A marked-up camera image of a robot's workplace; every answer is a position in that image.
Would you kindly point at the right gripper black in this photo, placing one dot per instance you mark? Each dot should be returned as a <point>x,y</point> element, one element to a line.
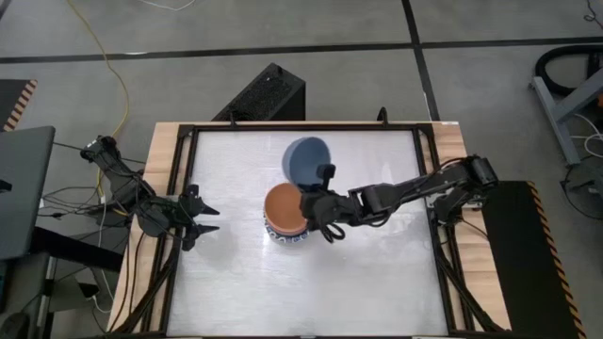
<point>325,209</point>

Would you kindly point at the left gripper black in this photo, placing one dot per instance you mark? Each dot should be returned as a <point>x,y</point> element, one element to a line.
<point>189,214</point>

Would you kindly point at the slate blue bowl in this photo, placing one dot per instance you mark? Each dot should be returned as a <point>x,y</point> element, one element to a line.
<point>304,160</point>

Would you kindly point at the orange bowl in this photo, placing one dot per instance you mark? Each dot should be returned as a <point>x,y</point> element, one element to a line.
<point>282,209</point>

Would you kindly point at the blue white patterned bowl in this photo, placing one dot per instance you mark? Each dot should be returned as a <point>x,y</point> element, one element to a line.
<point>282,239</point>

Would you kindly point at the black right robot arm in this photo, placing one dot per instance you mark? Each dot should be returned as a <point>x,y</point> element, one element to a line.
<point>405,190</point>

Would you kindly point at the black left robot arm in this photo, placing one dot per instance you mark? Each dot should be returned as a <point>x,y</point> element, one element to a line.
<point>122,181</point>

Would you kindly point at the black mesh computer tower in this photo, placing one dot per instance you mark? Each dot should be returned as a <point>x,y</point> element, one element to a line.
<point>264,94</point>

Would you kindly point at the black desk crossbar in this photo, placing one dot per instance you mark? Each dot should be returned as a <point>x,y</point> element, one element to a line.
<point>75,249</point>

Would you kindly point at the grey monitor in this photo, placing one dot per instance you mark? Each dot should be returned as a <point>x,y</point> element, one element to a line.
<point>23,188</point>

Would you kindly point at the grey desk leg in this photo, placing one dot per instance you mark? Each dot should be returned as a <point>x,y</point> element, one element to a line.
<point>28,292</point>

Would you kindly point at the black hazard-striped floor mat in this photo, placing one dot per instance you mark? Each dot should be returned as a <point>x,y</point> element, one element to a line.
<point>518,259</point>
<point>11,99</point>

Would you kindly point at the grey metal stand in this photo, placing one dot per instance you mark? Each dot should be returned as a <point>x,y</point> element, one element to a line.
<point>579,94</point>

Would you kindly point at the black frame clamp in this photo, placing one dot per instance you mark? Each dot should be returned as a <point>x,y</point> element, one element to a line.
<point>232,118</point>
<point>382,117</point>

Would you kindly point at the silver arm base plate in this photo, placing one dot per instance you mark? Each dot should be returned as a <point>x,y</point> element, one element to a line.
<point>473,203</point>

